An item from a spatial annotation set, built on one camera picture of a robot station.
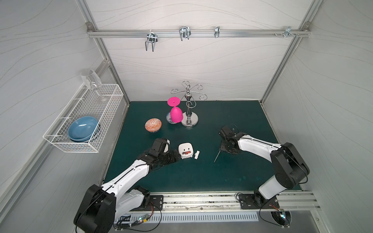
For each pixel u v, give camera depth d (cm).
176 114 88
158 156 65
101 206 40
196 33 78
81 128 62
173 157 75
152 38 78
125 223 70
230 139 69
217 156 90
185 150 90
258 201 65
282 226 68
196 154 91
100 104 76
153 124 104
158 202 73
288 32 76
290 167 45
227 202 75
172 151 75
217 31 79
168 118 102
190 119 108
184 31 76
